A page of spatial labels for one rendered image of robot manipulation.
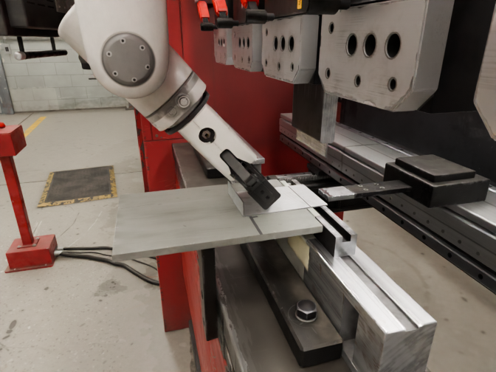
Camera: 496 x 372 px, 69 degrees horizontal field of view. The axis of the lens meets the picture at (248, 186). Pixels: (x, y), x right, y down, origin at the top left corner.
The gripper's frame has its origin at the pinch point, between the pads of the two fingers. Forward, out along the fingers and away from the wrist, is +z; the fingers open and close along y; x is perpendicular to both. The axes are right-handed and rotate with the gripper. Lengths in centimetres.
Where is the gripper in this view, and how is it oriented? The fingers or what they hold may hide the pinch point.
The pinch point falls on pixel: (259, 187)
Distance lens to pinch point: 53.5
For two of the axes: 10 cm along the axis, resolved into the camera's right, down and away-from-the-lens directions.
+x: -7.3, 6.8, 0.6
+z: 6.3, 6.4, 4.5
